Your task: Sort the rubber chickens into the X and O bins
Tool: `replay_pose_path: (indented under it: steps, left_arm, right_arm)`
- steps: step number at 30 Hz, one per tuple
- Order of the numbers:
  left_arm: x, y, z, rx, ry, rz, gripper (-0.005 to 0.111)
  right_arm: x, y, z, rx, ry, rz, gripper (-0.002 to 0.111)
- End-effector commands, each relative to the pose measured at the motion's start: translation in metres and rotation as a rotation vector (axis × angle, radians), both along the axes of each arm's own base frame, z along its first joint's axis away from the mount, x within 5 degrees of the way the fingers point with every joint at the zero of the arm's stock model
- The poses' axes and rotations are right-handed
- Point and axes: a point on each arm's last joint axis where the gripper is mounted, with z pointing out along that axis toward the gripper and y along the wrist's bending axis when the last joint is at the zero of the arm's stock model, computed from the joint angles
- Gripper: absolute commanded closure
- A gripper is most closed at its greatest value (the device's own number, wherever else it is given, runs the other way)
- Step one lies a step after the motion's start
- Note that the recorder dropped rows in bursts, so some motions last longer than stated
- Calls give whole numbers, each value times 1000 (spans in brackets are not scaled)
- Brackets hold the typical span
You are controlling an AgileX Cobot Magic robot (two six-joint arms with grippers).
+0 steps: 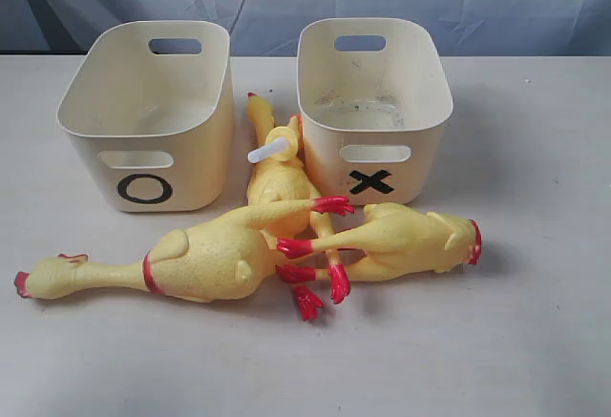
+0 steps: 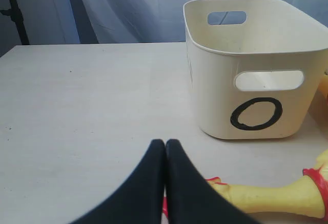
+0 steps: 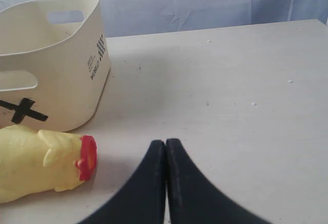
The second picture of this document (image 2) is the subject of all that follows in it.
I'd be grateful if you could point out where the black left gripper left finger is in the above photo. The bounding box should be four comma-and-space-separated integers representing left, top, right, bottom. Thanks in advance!
73, 139, 165, 223

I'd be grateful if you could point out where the cream bin marked O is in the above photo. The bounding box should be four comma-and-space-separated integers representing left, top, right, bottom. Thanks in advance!
183, 0, 327, 139

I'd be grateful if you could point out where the long-necked yellow rubber chicken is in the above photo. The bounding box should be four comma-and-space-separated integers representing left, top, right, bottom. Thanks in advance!
162, 151, 327, 220

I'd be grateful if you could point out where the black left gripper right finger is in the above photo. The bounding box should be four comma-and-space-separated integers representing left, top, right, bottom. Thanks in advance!
166, 139, 258, 223

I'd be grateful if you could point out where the blue backdrop curtain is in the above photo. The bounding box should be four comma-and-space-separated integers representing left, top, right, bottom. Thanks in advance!
0, 0, 328, 58

